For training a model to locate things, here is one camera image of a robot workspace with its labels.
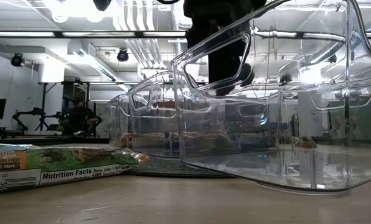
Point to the granola bar orange ends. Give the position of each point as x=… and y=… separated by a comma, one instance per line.
x=64, y=168
x=307, y=143

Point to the black background stand frame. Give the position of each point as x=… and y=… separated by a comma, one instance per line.
x=44, y=102

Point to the person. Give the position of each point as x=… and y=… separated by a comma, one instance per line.
x=79, y=118

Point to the black table frame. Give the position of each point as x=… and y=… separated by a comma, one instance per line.
x=48, y=140

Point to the black background robot arm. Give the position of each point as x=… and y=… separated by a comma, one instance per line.
x=33, y=111

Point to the black ceiling spotlight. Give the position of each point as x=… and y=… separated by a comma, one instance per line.
x=122, y=55
x=17, y=59

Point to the black overhead beam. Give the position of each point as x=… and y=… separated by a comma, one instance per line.
x=58, y=34

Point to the clear plastic bin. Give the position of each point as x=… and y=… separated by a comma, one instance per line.
x=118, y=118
x=266, y=168
x=154, y=124

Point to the grey round ribbed mat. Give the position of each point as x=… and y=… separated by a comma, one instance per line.
x=160, y=168

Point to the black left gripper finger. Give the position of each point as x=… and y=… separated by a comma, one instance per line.
x=102, y=4

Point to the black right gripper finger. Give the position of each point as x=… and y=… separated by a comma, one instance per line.
x=243, y=74
x=223, y=68

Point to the white ceiling duct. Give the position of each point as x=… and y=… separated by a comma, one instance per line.
x=92, y=62

